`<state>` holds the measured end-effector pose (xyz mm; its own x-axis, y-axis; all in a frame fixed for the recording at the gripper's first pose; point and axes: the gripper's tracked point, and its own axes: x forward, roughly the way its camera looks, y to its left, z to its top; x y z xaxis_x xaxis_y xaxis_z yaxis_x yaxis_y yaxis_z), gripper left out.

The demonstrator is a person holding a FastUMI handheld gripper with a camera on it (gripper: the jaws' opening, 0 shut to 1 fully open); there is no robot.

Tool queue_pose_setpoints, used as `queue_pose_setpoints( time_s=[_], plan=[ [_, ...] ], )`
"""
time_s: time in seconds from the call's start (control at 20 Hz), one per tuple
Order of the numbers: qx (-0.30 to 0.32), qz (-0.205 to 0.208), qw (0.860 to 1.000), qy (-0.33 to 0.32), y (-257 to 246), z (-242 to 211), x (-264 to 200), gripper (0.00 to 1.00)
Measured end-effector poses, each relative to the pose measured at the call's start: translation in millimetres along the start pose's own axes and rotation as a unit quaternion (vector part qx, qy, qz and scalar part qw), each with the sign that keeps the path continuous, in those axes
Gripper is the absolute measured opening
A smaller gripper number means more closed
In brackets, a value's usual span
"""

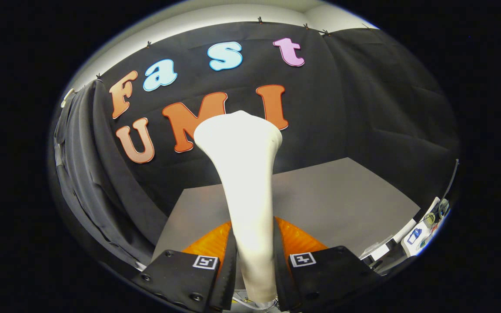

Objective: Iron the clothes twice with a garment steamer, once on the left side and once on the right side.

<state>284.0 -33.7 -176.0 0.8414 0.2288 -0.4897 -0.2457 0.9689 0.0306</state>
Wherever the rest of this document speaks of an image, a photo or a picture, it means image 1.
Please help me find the white desk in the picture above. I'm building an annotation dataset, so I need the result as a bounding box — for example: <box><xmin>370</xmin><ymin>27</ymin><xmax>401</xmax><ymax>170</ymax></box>
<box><xmin>400</xmin><ymin>196</ymin><xmax>452</xmax><ymax>258</ymax></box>

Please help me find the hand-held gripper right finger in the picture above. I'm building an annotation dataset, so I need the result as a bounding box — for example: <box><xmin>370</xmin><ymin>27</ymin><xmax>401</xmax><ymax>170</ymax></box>
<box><xmin>273</xmin><ymin>216</ymin><xmax>384</xmax><ymax>313</ymax></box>

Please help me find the white garment steamer head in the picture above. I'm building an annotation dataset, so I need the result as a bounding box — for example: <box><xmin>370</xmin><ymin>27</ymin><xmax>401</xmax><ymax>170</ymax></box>
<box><xmin>193</xmin><ymin>110</ymin><xmax>284</xmax><ymax>304</ymax></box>

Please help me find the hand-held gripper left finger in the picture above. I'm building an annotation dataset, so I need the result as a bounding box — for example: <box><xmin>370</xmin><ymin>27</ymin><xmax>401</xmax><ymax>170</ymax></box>
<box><xmin>131</xmin><ymin>220</ymin><xmax>238</xmax><ymax>313</ymax></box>

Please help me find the grey cabinet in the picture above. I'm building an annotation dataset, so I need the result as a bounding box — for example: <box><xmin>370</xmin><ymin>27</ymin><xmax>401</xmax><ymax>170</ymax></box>
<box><xmin>151</xmin><ymin>157</ymin><xmax>421</xmax><ymax>262</ymax></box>

